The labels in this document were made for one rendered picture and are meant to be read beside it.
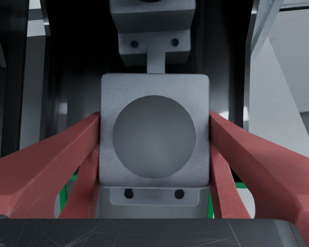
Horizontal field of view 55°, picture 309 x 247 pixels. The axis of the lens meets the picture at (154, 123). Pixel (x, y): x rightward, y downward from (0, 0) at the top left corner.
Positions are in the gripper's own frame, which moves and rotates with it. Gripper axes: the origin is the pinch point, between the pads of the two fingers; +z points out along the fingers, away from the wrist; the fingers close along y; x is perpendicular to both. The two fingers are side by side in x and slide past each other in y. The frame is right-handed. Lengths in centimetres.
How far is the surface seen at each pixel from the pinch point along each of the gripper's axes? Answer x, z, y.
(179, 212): 21.9, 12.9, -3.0
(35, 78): 6.1, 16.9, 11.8
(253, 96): 24, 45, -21
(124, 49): -0.8, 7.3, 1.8
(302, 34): 24, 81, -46
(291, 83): 48, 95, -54
